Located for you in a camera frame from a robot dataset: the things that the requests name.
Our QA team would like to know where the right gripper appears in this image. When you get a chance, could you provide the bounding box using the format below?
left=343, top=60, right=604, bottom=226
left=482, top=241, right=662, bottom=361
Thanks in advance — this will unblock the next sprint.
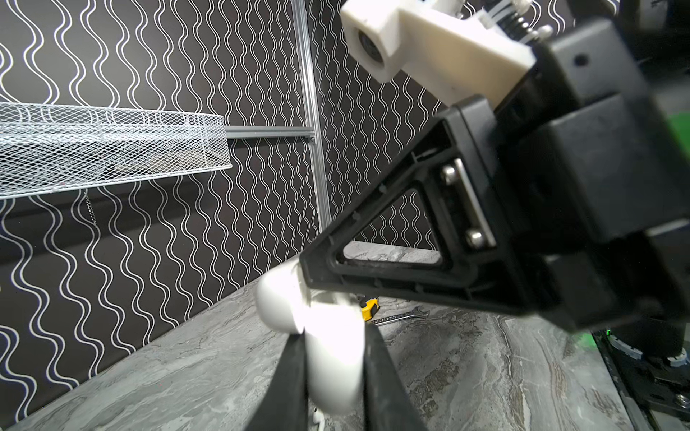
left=484, top=1, right=689, bottom=330

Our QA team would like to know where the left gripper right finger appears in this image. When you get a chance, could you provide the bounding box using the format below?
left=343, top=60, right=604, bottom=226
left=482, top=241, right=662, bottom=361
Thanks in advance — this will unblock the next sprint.
left=364, top=325, right=427, bottom=431

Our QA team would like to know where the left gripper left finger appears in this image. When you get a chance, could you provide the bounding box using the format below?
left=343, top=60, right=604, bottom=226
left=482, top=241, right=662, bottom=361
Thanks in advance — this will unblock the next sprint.
left=244, top=335, right=309, bottom=431

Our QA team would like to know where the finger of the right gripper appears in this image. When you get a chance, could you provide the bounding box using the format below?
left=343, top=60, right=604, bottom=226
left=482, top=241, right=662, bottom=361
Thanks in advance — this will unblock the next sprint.
left=299, top=96, right=531, bottom=315

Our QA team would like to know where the white round earbud case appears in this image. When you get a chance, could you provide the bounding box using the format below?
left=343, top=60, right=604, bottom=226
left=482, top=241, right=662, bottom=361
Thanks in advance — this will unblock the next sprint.
left=254, top=258, right=366, bottom=415

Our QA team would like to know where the white earbud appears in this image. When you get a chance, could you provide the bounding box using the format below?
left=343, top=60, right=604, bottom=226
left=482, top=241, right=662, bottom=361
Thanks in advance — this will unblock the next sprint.
left=311, top=409, right=325, bottom=431

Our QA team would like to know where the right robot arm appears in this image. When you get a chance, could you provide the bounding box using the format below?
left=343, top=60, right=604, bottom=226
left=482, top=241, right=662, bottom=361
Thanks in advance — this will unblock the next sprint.
left=299, top=1, right=689, bottom=428

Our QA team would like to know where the metal rod tool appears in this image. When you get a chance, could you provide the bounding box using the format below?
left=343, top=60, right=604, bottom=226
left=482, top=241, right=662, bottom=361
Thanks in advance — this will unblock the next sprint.
left=369, top=306, right=429, bottom=326

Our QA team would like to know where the yellow black tape measure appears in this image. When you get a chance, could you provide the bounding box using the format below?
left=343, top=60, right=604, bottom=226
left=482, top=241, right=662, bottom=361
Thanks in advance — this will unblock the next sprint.
left=359, top=296, right=380, bottom=321

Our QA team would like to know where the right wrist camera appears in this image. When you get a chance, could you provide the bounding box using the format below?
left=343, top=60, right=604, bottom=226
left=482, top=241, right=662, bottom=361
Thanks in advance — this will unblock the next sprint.
left=340, top=1, right=553, bottom=108

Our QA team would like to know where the white wire mesh basket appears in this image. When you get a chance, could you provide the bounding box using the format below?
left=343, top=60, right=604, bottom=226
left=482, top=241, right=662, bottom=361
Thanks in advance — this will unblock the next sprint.
left=1, top=102, right=232, bottom=199

